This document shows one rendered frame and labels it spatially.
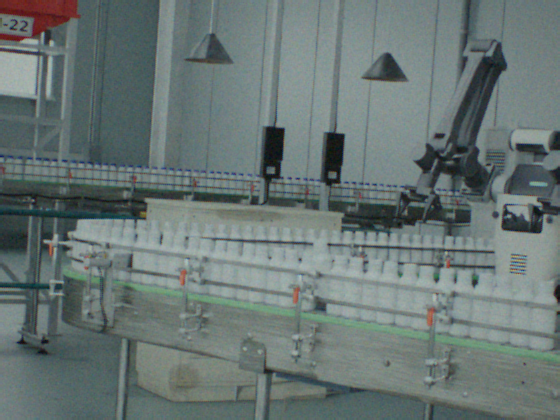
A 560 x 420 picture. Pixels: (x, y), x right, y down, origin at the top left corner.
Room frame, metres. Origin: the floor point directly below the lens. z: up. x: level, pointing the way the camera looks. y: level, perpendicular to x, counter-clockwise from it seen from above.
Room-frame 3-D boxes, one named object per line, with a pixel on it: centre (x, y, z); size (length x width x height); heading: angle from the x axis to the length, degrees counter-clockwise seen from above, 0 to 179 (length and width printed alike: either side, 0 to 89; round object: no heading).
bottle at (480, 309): (3.20, -0.53, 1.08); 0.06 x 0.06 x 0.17
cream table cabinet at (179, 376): (7.98, 0.24, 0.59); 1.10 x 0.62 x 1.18; 120
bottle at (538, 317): (3.08, -0.66, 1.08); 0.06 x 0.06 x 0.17
